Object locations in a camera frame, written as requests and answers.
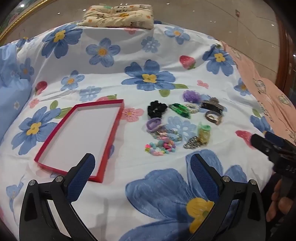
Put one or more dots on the floral white bedsheet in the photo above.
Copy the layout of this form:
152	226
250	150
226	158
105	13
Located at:
138	58

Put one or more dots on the light blue pillow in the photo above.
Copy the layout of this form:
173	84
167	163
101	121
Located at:
11	97

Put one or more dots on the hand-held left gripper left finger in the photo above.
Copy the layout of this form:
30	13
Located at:
81	176

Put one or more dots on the beige printed cushion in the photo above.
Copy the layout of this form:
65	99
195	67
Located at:
115	15

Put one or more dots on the dark hair claw clip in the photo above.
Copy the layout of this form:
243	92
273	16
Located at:
211	105

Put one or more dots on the person's right hand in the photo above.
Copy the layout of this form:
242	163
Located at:
275	208

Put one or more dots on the red shallow box tray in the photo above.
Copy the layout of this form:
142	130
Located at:
81	139

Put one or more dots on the purple fluffy scrunchie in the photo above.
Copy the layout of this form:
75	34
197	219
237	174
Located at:
190	96

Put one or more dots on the pink printed cloth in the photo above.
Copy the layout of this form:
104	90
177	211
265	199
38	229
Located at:
266	97

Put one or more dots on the square-faced wrist watch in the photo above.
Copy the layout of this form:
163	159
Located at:
214	118

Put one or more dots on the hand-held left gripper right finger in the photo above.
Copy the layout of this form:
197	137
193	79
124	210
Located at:
203	176

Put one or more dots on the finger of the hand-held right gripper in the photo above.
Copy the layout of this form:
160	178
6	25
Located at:
260	143
275	139

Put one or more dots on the black hair scrunchie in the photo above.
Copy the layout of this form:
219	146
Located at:
153	111

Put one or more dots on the brown wooden furniture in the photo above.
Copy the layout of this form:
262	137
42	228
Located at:
285	51

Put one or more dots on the green bow hair clip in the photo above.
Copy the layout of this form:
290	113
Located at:
205	127

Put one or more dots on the gold picture frame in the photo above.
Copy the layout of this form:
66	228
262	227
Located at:
20	16

